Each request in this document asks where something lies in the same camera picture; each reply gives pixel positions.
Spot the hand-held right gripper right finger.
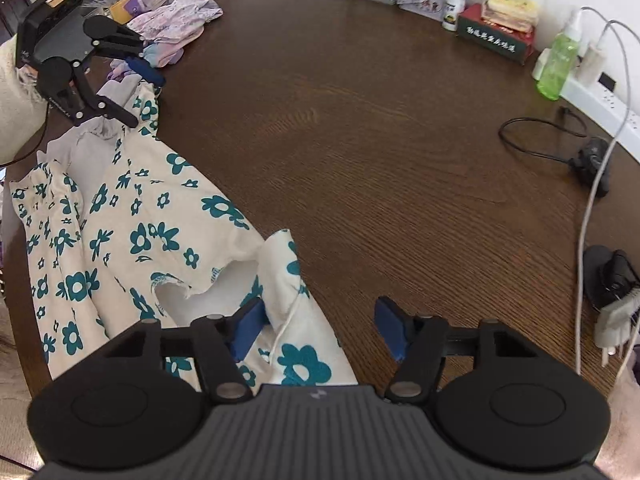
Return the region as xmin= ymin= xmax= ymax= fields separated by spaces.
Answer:
xmin=375 ymin=296 xmax=539 ymax=403

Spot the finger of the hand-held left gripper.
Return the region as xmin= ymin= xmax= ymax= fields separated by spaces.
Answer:
xmin=82 ymin=14 xmax=167 ymax=87
xmin=47 ymin=62 xmax=139 ymax=129

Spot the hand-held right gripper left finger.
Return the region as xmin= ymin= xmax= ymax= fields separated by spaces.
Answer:
xmin=102 ymin=296 xmax=266 ymax=403

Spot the white teal floral hoodie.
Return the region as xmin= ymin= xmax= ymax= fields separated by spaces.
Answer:
xmin=10 ymin=82 xmax=359 ymax=394

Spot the person's left forearm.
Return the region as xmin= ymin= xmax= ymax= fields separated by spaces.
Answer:
xmin=0 ymin=35 xmax=52 ymax=162

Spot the pink blue tie-dye garment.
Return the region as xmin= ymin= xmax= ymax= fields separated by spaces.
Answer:
xmin=106 ymin=40 xmax=194 ymax=83

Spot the purple print white garment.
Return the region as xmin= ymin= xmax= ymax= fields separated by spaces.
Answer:
xmin=127 ymin=0 xmax=224 ymax=47

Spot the black phone stand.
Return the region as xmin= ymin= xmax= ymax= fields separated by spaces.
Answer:
xmin=582 ymin=245 xmax=640 ymax=312

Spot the white charger plug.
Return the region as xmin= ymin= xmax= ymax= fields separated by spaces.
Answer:
xmin=594 ymin=287 xmax=640 ymax=362

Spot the pink fluffy cloth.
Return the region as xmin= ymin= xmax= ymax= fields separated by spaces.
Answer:
xmin=607 ymin=360 xmax=640 ymax=480

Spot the green spray bottle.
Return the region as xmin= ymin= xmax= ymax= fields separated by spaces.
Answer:
xmin=536 ymin=7 xmax=584 ymax=102

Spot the dark box with white print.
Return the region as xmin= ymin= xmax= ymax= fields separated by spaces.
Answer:
xmin=456 ymin=4 xmax=537 ymax=66

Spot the white power strip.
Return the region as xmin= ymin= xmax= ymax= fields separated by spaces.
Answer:
xmin=531 ymin=47 xmax=640 ymax=139

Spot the white spray bottle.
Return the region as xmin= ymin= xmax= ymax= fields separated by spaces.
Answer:
xmin=441 ymin=0 xmax=474 ymax=32

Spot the cream power adapter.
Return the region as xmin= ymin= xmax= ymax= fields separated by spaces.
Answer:
xmin=575 ymin=40 xmax=610 ymax=85

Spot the yellow pink packet stack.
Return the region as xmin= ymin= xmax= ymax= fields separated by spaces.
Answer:
xmin=482 ymin=0 xmax=542 ymax=34

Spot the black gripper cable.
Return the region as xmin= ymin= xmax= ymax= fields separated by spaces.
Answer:
xmin=0 ymin=110 xmax=50 ymax=168

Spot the white charging cable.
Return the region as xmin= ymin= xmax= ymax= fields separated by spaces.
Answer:
xmin=575 ymin=20 xmax=637 ymax=377

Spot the black cable with dongle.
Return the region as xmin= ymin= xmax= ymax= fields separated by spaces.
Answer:
xmin=498 ymin=107 xmax=614 ymax=199

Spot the grey charging cable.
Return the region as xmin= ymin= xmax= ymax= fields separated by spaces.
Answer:
xmin=574 ymin=6 xmax=640 ymax=38

